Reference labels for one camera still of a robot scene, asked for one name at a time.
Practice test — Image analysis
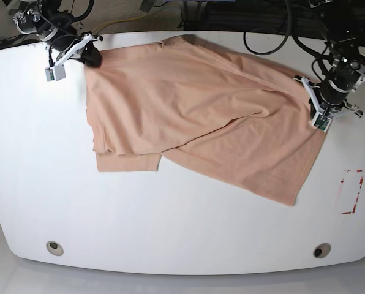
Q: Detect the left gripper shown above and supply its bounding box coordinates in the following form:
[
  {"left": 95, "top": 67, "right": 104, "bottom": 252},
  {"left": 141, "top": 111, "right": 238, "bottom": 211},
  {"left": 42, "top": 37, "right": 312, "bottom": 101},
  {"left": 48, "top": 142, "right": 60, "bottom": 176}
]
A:
[{"left": 315, "top": 81, "right": 350, "bottom": 107}]

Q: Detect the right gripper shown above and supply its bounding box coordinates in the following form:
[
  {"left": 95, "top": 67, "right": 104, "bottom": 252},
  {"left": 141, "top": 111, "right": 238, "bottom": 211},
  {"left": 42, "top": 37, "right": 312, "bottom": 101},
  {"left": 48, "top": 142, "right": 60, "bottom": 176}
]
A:
[{"left": 47, "top": 33, "right": 102, "bottom": 67}]

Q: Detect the peach T-shirt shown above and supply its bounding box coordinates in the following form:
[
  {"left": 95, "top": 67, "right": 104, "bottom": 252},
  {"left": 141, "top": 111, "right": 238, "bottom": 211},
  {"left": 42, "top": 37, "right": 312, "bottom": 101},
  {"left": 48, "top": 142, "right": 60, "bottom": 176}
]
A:
[{"left": 84, "top": 36, "right": 325, "bottom": 206}]

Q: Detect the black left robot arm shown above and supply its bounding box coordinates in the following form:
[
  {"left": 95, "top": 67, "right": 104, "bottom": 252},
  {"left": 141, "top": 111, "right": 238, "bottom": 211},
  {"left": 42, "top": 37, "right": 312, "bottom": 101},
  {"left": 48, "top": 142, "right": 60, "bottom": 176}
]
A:
[{"left": 309, "top": 1, "right": 365, "bottom": 107}]

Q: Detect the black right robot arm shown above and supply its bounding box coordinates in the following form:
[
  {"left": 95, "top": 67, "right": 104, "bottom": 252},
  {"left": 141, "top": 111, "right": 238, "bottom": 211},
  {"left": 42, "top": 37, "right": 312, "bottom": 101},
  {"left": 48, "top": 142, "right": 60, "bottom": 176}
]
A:
[{"left": 13, "top": 1, "right": 102, "bottom": 68}]

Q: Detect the red tape rectangle marking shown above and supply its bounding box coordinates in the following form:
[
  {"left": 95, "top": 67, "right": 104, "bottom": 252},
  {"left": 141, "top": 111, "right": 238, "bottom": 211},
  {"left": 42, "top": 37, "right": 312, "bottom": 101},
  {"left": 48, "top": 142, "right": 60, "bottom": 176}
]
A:
[{"left": 337, "top": 169, "right": 364, "bottom": 215}]

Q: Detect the right table grommet hole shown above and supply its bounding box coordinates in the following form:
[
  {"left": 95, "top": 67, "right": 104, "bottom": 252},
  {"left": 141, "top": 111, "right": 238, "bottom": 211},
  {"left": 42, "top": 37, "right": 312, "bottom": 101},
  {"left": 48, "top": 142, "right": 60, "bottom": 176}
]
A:
[{"left": 313, "top": 243, "right": 331, "bottom": 259}]

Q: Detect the table grommet hole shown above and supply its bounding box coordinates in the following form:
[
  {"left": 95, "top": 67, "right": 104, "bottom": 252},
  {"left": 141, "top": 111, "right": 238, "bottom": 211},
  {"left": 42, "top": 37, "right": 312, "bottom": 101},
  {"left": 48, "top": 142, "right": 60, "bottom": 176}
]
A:
[
  {"left": 46, "top": 241, "right": 64, "bottom": 257},
  {"left": 313, "top": 243, "right": 331, "bottom": 259}
]

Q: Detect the left table grommet hole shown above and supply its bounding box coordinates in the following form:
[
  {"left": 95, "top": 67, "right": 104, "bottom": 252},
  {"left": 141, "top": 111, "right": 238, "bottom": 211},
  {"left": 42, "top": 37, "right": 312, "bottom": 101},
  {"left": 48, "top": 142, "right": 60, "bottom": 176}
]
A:
[{"left": 46, "top": 241, "right": 64, "bottom": 257}]

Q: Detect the yellow cable on floor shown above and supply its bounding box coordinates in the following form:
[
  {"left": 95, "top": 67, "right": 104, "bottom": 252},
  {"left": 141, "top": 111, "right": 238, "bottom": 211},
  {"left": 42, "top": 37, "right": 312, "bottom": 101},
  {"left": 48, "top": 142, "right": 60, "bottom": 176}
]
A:
[{"left": 92, "top": 10, "right": 159, "bottom": 35}]

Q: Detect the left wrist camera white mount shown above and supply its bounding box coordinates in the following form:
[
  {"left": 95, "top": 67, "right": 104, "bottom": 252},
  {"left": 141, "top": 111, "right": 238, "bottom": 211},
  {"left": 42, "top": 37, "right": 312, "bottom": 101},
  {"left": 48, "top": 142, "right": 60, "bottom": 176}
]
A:
[{"left": 293, "top": 75, "right": 364, "bottom": 133}]

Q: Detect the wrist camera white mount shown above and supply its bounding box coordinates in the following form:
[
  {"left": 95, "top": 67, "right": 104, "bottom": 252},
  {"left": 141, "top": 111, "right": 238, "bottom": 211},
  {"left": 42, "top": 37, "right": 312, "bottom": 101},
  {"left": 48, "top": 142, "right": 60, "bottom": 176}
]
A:
[
  {"left": 45, "top": 32, "right": 103, "bottom": 82},
  {"left": 293, "top": 75, "right": 364, "bottom": 133}
]

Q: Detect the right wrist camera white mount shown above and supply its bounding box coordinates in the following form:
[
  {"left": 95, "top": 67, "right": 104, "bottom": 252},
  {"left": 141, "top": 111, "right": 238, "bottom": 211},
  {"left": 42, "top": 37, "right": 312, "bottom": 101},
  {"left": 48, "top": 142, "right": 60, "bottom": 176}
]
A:
[{"left": 45, "top": 32, "right": 103, "bottom": 82}]

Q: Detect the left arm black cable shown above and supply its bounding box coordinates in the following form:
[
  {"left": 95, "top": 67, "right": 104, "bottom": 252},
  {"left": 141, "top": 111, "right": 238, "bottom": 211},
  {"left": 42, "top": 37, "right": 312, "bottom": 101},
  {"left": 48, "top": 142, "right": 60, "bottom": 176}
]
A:
[{"left": 243, "top": 0, "right": 333, "bottom": 80}]

